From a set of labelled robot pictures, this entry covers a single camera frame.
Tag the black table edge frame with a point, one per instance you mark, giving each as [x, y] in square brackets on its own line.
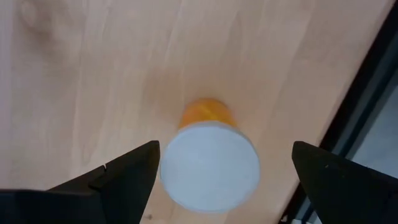
[370, 81]

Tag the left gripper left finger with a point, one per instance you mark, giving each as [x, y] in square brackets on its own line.
[130, 183]

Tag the large orange pill bottle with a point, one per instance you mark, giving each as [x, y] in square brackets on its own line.
[210, 168]

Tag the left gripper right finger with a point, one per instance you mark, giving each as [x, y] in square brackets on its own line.
[348, 193]

